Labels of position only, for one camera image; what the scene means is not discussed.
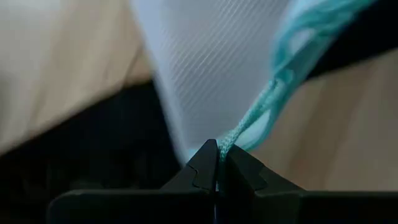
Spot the white mesh pouch teal trim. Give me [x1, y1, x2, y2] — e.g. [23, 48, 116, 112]
[130, 0, 379, 166]

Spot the black backpack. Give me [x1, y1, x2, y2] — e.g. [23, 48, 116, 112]
[0, 0, 398, 224]

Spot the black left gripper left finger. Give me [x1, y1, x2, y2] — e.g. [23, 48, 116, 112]
[46, 139, 219, 224]

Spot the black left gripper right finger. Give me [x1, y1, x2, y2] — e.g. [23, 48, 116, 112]
[217, 144, 398, 224]

